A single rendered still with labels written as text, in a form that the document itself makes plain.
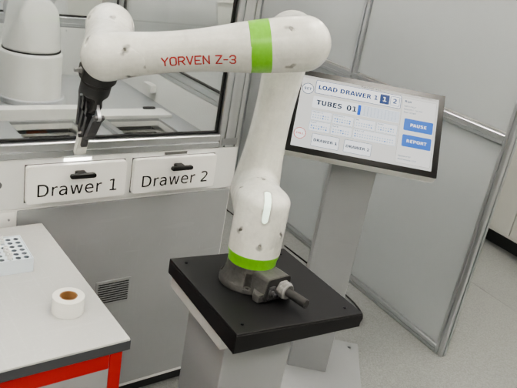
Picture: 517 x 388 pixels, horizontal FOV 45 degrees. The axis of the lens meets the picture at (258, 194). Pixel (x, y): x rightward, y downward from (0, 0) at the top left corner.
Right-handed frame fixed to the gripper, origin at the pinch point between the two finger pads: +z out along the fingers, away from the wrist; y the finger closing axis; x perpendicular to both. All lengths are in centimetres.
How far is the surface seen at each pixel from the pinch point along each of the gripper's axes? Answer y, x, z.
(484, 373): 73, 175, 82
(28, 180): -2.9, -10.8, 14.8
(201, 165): -3.1, 43.7, 14.2
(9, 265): 24.0, -22.6, 16.1
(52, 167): -4.1, -4.5, 11.7
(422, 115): 13, 113, -17
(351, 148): 11, 89, -2
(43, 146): -7.4, -6.8, 6.9
